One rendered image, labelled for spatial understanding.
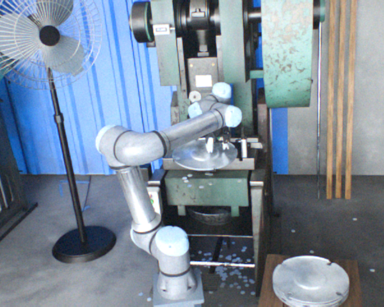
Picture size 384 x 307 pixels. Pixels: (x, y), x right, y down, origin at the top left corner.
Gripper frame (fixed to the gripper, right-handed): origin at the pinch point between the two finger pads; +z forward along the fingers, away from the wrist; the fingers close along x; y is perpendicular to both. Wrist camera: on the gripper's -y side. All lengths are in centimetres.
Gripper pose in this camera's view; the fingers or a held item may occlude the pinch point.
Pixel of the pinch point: (216, 148)
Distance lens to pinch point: 215.4
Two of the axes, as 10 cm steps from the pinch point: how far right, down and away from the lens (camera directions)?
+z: -0.2, 7.1, 7.1
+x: 9.6, -1.9, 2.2
